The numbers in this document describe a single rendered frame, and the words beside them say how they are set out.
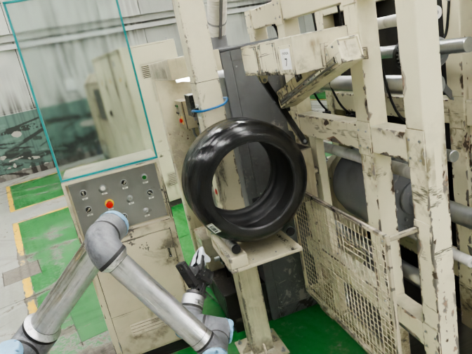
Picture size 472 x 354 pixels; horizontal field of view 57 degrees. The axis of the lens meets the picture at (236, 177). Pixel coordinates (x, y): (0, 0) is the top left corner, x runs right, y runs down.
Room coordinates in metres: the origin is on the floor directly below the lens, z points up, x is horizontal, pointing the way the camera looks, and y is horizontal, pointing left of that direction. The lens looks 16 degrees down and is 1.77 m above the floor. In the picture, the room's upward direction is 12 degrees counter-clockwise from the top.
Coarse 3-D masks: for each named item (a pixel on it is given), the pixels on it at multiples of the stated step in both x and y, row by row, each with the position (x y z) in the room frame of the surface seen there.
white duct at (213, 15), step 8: (208, 0) 2.72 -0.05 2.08; (216, 0) 2.69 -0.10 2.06; (224, 0) 2.71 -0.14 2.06; (208, 8) 2.76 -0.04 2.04; (216, 8) 2.72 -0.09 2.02; (224, 8) 2.74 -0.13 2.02; (208, 16) 2.79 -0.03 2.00; (216, 16) 2.75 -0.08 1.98; (224, 16) 2.78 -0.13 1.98; (208, 24) 2.82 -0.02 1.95; (216, 24) 2.79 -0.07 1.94; (224, 24) 2.81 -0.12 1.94; (216, 32) 2.82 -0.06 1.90; (224, 32) 2.85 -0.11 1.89
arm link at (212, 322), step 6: (204, 318) 1.47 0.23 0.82; (210, 318) 1.48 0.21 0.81; (216, 318) 1.48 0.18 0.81; (222, 318) 1.49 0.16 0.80; (204, 324) 1.45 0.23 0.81; (210, 324) 1.45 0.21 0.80; (216, 324) 1.44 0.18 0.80; (222, 324) 1.45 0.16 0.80; (228, 324) 1.46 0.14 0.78; (222, 330) 1.41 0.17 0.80; (228, 330) 1.44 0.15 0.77; (228, 336) 1.41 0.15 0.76; (228, 342) 1.41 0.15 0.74
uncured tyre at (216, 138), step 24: (240, 120) 1.96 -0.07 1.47; (192, 144) 2.03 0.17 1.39; (216, 144) 1.85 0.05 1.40; (240, 144) 1.86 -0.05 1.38; (264, 144) 2.18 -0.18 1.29; (288, 144) 1.92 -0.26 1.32; (192, 168) 1.86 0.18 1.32; (216, 168) 1.83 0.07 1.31; (288, 168) 2.16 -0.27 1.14; (192, 192) 1.84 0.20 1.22; (264, 192) 2.19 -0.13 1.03; (288, 192) 2.11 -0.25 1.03; (216, 216) 1.82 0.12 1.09; (240, 216) 2.13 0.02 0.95; (264, 216) 2.12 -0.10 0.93; (288, 216) 1.91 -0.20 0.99; (240, 240) 1.87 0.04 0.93
